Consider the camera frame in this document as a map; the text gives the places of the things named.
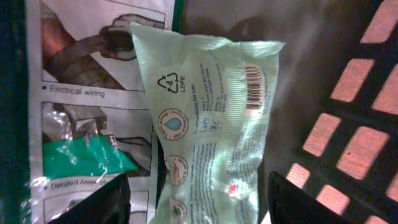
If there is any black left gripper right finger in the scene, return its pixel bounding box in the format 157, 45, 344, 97
267, 171, 349, 224

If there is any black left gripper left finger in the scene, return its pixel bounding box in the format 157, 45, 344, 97
49, 174, 131, 224

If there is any pale green wipes packet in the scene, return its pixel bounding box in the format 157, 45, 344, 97
131, 23, 284, 223

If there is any grey plastic mesh basket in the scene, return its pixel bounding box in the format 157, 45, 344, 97
182, 0, 397, 223

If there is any green white tape package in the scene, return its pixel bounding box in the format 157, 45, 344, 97
1, 0, 183, 223

